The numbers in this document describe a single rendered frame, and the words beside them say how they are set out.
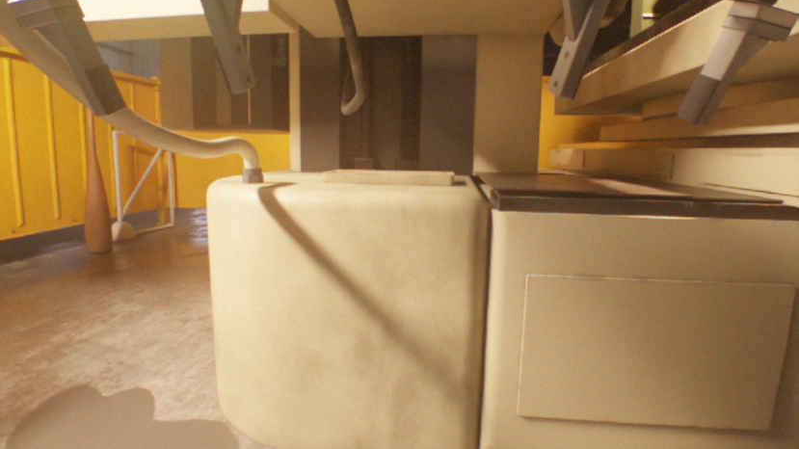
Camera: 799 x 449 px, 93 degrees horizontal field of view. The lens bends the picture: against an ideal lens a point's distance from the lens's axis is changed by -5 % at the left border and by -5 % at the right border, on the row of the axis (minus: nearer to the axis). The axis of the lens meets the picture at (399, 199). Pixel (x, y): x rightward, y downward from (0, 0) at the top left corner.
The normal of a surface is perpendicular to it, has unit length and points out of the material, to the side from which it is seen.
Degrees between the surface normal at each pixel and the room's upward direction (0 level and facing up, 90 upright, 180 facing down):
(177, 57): 90
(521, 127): 90
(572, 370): 90
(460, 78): 90
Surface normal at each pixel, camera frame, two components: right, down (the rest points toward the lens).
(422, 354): -0.12, 0.12
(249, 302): -0.45, 0.11
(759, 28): 0.06, 0.51
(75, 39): 0.98, -0.10
